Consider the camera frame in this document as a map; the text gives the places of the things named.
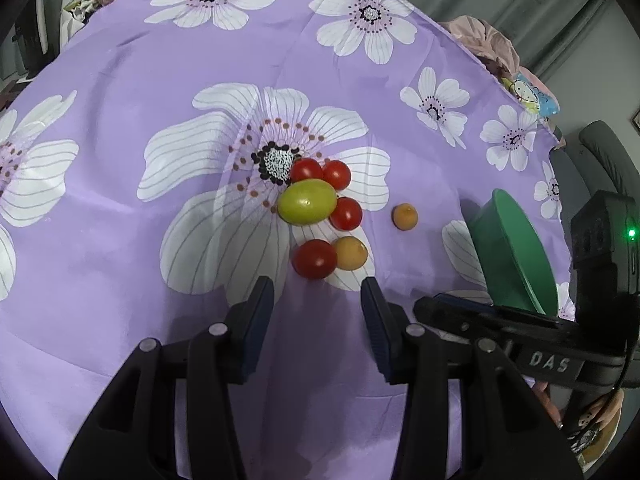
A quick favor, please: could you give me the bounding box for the grey chair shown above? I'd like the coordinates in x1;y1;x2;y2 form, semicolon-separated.
549;120;640;223

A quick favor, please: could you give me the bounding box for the pink bundled cloth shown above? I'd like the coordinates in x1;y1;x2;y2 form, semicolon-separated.
439;15;522;77

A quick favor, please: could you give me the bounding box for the cartoon print pillow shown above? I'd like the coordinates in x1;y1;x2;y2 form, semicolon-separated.
500;72;562;119

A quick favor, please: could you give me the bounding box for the red cherry tomato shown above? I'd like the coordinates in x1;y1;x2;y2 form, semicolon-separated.
292;239;338;279
321;160;352;191
329;197;364;231
290;158;324;184

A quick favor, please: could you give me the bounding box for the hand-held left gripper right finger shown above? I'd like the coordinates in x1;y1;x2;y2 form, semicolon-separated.
361;277;583;480

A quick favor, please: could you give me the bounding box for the green plastic bowl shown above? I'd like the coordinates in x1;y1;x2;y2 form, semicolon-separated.
465;188;560;317

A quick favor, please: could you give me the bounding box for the purple floral cloth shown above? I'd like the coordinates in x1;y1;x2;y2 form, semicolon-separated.
0;0;576;480

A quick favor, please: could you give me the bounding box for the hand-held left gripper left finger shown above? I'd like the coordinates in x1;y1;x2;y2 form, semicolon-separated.
57;276;275;480

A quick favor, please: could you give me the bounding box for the large green jujube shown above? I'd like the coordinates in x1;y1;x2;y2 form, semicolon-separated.
277;179;337;226

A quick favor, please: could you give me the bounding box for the small yellow-brown fruit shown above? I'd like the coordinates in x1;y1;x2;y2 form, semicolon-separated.
391;203;420;232
332;236;369;272

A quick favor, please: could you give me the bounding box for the person's right hand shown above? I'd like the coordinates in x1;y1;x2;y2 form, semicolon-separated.
534;381;566;428

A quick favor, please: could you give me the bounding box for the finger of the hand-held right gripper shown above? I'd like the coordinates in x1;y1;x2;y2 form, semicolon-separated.
414;294;521;368

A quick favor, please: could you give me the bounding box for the black stick vacuum cleaner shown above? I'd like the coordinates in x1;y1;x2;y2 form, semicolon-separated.
10;7;53;78

